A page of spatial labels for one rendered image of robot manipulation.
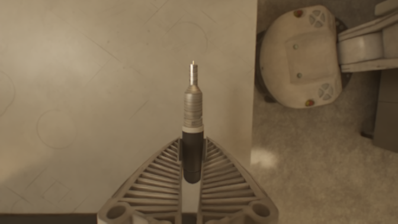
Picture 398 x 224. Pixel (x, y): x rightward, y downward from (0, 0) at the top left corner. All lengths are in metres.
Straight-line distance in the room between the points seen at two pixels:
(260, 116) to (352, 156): 0.88
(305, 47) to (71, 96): 1.06
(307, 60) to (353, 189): 1.30
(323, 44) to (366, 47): 0.19
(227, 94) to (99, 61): 0.21
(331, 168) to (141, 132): 1.66
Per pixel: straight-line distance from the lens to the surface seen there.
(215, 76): 0.24
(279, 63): 0.92
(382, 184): 2.16
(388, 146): 1.66
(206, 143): 0.17
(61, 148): 0.35
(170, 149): 0.16
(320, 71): 1.12
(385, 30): 1.13
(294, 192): 1.68
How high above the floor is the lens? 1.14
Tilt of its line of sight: 85 degrees down
